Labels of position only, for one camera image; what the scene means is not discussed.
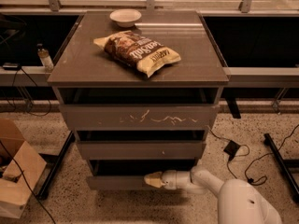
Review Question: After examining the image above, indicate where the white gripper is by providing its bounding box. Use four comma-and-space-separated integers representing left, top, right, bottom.
144, 170, 187, 190

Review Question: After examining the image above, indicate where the grey bottom drawer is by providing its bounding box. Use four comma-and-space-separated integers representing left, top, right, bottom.
86, 159, 197, 190

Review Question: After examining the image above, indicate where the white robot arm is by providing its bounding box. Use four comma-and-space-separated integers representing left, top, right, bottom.
144, 165, 282, 224

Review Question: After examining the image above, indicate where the grey middle drawer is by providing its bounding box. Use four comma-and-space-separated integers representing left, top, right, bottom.
77, 130, 206, 160

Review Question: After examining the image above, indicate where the grey three-drawer cabinet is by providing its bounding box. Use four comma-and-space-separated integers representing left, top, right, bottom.
49, 11, 229, 176

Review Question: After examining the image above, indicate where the grey scratched top drawer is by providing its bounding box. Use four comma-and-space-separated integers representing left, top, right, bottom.
60, 105, 219, 131

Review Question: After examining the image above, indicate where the black power adapter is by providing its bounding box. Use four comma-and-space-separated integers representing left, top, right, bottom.
224, 140, 240, 157

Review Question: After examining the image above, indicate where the brown yellow chip bag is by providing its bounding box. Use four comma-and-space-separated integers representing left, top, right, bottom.
93, 30, 181, 77

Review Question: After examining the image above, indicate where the cardboard box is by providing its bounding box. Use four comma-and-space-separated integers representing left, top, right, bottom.
0, 119, 46, 218

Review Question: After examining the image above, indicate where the white ceramic bowl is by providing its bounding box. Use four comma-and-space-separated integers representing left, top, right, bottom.
109, 8, 142, 28

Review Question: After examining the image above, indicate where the small clear bottle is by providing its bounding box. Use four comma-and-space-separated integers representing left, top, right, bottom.
37, 44, 54, 72

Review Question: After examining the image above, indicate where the black device on ledge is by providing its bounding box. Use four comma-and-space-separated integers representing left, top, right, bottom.
3, 63, 21, 71

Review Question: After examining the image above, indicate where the black left floor rail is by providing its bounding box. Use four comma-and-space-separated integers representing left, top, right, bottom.
37, 132, 75, 200

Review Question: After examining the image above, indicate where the black floor rail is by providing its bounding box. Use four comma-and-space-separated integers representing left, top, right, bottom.
37, 132, 75, 200
263, 133, 299, 203

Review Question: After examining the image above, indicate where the black right floor rail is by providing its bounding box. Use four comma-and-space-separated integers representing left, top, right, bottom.
263, 133, 299, 203

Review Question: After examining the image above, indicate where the black cable over box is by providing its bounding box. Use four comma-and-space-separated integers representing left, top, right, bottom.
0, 138, 58, 224

